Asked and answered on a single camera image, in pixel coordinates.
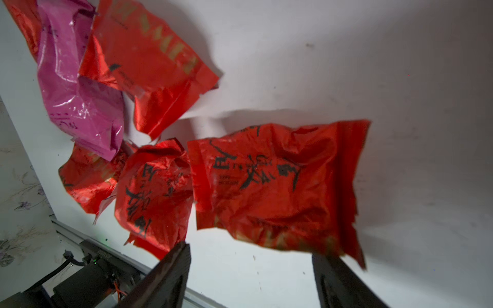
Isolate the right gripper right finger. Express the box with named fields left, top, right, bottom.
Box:
left=312, top=254, right=388, bottom=308

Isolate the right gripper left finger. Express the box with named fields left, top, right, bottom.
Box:
left=116, top=241, right=191, bottom=308

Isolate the pink tea bag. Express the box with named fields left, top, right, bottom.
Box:
left=37, top=1, right=124, bottom=160

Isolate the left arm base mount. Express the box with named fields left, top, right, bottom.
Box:
left=1, top=241, right=147, bottom=307

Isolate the aluminium rail frame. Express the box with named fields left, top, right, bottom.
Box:
left=50, top=214, right=225, bottom=308

